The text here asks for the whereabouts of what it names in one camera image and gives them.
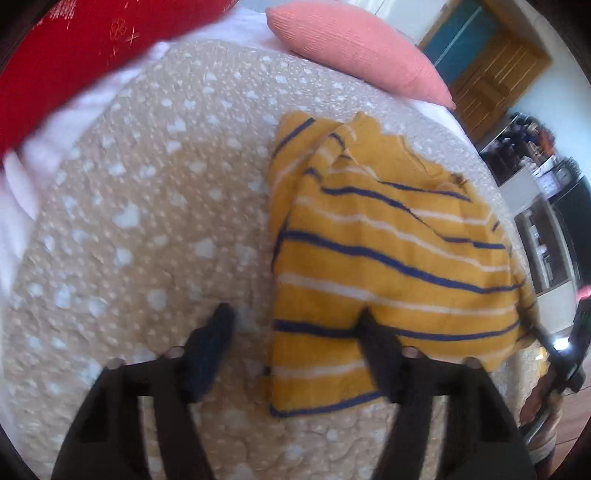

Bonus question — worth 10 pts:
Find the yellow striped sweater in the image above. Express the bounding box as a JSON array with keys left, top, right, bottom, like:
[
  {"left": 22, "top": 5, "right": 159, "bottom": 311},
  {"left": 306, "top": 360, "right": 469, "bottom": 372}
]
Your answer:
[{"left": 265, "top": 111, "right": 539, "bottom": 418}]

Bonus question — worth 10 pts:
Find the person's right hand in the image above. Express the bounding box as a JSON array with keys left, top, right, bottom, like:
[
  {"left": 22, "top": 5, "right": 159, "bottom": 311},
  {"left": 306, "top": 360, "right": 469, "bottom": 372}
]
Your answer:
[{"left": 519, "top": 369, "right": 564, "bottom": 428}]

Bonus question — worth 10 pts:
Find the blue curtain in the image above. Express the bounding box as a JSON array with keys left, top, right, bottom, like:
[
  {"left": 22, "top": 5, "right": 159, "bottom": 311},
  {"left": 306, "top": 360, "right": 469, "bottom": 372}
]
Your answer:
[{"left": 422, "top": 4, "right": 499, "bottom": 86}]

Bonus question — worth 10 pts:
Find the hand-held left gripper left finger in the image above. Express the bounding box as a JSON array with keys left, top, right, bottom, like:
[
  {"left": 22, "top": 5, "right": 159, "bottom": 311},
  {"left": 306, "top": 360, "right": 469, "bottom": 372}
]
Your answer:
[{"left": 51, "top": 302, "right": 236, "bottom": 480}]

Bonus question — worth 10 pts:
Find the wooden door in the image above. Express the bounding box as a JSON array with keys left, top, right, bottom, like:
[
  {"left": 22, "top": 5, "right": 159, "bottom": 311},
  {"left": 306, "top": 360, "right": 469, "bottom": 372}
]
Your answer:
[{"left": 450, "top": 30, "right": 552, "bottom": 144}]

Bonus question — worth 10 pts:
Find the black television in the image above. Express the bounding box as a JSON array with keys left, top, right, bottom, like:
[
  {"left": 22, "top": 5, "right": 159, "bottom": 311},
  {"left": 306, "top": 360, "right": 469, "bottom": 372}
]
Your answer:
[{"left": 551, "top": 178, "right": 591, "bottom": 296}]

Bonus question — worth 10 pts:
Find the white television cabinet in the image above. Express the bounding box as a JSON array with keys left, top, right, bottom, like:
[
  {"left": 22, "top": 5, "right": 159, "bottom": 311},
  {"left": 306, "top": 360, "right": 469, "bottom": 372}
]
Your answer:
[{"left": 499, "top": 157, "right": 585, "bottom": 296}]

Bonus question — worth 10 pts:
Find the white shoe rack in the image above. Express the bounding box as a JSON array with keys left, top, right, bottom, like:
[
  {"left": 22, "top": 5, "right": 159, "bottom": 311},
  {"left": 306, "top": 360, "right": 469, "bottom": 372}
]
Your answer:
[{"left": 480, "top": 113, "right": 559, "bottom": 185}]

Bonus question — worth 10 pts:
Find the beige heart print quilted blanket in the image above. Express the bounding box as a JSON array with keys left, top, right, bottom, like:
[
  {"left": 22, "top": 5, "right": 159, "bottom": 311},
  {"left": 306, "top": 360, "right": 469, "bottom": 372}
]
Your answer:
[{"left": 9, "top": 39, "right": 555, "bottom": 480}]

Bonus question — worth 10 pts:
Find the person's right forearm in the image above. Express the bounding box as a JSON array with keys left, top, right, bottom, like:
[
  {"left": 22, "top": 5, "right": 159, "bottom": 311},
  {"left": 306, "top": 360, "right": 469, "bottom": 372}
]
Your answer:
[{"left": 526, "top": 406, "right": 563, "bottom": 467}]

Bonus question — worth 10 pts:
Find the red pillow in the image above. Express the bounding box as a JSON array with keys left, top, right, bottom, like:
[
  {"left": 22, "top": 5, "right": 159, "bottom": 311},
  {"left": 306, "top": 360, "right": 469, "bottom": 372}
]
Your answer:
[{"left": 0, "top": 0, "right": 241, "bottom": 153}]

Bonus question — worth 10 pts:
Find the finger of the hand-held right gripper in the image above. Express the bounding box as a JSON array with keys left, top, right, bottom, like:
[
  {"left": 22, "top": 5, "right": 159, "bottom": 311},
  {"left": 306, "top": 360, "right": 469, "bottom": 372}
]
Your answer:
[{"left": 531, "top": 325, "right": 585, "bottom": 393}]

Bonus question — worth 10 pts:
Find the pink pillow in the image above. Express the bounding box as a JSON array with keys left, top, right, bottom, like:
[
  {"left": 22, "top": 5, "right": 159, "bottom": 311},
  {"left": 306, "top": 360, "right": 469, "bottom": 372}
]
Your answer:
[{"left": 265, "top": 0, "right": 457, "bottom": 110}]

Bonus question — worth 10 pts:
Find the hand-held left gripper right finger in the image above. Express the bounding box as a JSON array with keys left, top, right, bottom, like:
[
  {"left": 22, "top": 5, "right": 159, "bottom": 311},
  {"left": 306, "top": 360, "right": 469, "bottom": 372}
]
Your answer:
[{"left": 358, "top": 308, "right": 539, "bottom": 480}]

